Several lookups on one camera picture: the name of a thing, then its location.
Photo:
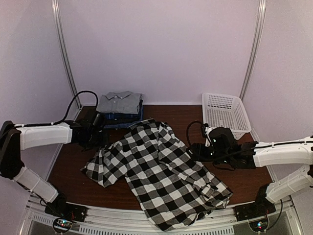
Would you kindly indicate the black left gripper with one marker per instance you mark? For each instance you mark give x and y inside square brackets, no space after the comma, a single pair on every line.
[104,142]

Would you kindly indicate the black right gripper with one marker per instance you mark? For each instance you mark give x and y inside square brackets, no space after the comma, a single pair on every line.
[198,154]

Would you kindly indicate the black white plaid shirt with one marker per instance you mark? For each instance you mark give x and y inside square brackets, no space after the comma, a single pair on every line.
[156,165]

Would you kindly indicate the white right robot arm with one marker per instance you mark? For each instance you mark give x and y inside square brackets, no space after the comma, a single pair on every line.
[252,155]

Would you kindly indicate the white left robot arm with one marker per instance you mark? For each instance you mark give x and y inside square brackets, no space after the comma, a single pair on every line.
[15,139]

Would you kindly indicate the dark folded shirt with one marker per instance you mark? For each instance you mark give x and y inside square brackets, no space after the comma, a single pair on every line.
[121,121]

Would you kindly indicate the white plastic laundry basket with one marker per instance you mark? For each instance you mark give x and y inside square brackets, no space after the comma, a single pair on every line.
[221,110]

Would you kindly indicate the blue white checked folded shirt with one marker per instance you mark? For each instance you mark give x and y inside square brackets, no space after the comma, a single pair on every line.
[119,125]

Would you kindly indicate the grey folded shirt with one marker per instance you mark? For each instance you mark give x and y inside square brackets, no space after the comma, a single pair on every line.
[122,103]

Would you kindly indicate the right circuit board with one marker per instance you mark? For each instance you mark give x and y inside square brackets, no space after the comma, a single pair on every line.
[259,225]

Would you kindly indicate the circuit board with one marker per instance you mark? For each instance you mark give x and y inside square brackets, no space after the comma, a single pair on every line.
[259,225]
[61,225]

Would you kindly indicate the left circuit board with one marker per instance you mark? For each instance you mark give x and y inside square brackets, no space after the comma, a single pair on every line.
[61,225]

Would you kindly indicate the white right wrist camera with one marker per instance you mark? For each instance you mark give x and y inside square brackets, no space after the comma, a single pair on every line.
[206,131]

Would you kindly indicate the left aluminium frame post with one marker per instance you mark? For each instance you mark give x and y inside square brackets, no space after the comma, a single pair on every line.
[62,45]

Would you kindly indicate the aluminium frame post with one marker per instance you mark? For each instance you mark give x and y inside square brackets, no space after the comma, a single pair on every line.
[260,20]
[62,45]

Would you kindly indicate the aluminium front rail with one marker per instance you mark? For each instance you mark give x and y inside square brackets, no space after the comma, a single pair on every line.
[156,218]

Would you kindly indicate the right aluminium frame post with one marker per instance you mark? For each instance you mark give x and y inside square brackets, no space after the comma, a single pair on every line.
[260,20]

